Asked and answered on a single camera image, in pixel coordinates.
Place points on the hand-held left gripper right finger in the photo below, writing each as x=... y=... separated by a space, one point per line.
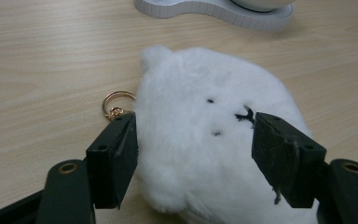
x=284 y=161

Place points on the white round bowl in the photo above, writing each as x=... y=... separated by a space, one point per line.
x=261 y=4

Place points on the white plush bear pouch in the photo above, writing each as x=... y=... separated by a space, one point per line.
x=199 y=137

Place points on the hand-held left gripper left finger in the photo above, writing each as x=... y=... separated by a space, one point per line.
x=113 y=165

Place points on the white ribbed curved tray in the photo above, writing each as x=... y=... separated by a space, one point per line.
x=220 y=12

